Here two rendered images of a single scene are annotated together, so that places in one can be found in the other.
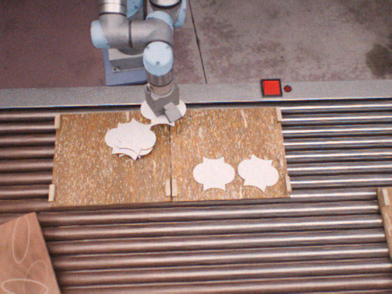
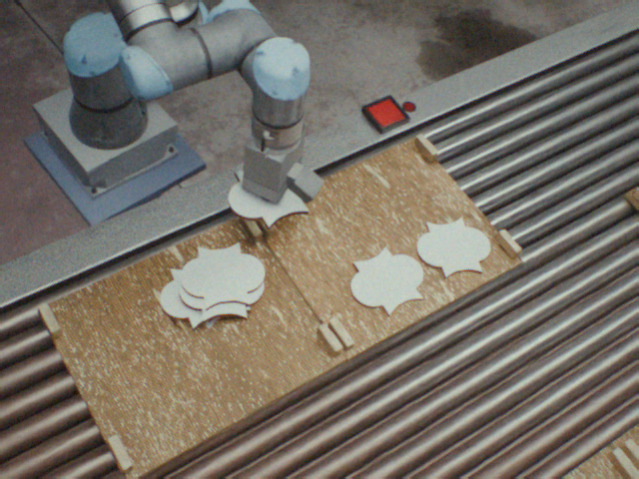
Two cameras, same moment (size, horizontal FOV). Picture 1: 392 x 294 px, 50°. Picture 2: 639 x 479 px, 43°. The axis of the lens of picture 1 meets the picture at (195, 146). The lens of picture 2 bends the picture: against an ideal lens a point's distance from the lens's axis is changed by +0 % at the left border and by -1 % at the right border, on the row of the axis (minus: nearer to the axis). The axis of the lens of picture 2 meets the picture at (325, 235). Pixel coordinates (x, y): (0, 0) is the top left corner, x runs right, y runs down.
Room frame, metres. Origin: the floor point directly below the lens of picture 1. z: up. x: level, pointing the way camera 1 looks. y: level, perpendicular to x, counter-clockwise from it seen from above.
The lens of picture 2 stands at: (-0.06, 0.50, 2.20)
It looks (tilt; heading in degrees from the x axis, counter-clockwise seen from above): 56 degrees down; 323
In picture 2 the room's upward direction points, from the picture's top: 11 degrees clockwise
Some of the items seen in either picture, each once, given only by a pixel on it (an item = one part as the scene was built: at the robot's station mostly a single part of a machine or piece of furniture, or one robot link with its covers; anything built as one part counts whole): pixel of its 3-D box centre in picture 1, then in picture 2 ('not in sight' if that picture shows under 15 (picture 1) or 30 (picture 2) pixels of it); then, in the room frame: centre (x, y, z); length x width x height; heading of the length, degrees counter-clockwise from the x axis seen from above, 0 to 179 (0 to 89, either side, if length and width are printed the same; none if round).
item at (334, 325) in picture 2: (174, 188); (340, 334); (0.42, 0.06, 0.95); 0.06 x 0.02 x 0.03; 6
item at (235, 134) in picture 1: (227, 152); (384, 239); (0.58, -0.12, 0.93); 0.41 x 0.35 x 0.02; 96
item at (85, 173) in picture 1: (112, 156); (192, 335); (0.54, 0.29, 0.93); 0.41 x 0.35 x 0.02; 96
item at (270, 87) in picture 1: (271, 88); (385, 115); (0.86, -0.28, 0.92); 0.06 x 0.06 x 0.01; 5
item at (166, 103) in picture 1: (164, 99); (286, 162); (0.61, 0.10, 1.23); 0.12 x 0.09 x 0.16; 37
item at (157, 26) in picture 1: (152, 33); (235, 41); (0.73, 0.13, 1.38); 0.11 x 0.11 x 0.08; 4
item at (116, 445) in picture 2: (52, 193); (120, 454); (0.38, 0.47, 0.95); 0.06 x 0.02 x 0.03; 6
